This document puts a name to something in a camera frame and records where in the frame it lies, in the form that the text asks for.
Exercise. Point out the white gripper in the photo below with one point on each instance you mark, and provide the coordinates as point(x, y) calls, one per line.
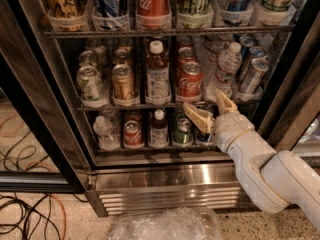
point(232, 128)

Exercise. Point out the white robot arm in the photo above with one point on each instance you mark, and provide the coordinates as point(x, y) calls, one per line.
point(273, 180)

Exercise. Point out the bottom shelf blue can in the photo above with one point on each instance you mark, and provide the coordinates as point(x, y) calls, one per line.
point(204, 138)

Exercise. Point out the bottom shelf green can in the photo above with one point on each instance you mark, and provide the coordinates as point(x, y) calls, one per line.
point(182, 132)

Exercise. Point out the front silver slim can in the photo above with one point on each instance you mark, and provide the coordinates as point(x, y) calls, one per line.
point(257, 69)

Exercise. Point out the silver slim can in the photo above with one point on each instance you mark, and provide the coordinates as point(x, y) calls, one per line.
point(257, 69)
point(253, 52)

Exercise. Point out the bottom shelf tea bottle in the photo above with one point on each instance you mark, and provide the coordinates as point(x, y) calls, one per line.
point(159, 129)

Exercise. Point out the brown tea bottle middle shelf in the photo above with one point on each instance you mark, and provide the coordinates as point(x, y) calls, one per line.
point(157, 66)

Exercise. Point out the rear blue slim can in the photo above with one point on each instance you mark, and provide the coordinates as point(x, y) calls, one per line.
point(247, 41)

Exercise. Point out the bottom shelf red coke can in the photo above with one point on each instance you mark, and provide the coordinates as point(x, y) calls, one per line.
point(133, 137)

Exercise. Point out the shelf red coke can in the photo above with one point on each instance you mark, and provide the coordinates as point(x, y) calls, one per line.
point(133, 137)
point(152, 12)

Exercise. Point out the front gold can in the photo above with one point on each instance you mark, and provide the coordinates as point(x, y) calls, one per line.
point(123, 82)

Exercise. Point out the gold can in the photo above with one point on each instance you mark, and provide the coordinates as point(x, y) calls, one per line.
point(126, 43)
point(123, 82)
point(122, 56)

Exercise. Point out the bottom shelf water bottle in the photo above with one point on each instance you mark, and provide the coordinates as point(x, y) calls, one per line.
point(108, 139)

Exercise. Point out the rear gold can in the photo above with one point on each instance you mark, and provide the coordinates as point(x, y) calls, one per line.
point(126, 43)

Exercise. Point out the top shelf red coke can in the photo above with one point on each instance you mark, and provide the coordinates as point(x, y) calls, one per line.
point(152, 12)

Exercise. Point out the stainless steel fridge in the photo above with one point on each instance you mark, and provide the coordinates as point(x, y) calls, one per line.
point(147, 179)

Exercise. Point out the front white green can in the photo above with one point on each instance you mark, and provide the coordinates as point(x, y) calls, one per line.
point(91, 84)

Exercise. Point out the rear white green can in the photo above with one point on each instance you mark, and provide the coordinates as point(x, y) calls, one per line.
point(98, 46)

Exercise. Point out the left glass fridge door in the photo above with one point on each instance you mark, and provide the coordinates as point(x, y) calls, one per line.
point(41, 146)

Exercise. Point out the top shelf orange can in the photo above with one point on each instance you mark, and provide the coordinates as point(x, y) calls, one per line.
point(65, 0)

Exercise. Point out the front clear water bottle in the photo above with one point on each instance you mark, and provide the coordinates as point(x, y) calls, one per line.
point(228, 63)

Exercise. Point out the clear water bottle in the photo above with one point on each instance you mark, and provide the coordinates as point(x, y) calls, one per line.
point(214, 45)
point(228, 63)

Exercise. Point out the rear clear water bottle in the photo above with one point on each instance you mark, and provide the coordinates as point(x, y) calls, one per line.
point(214, 45)

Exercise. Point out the clear plastic bin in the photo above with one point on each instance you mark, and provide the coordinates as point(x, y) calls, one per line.
point(173, 224)

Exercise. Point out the middle wire shelf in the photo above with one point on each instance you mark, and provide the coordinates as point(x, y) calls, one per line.
point(239, 103)

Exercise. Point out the wire shelf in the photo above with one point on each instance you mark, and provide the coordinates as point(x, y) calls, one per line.
point(168, 32)
point(239, 103)

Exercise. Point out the top wire shelf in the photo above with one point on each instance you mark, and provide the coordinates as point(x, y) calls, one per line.
point(168, 32)

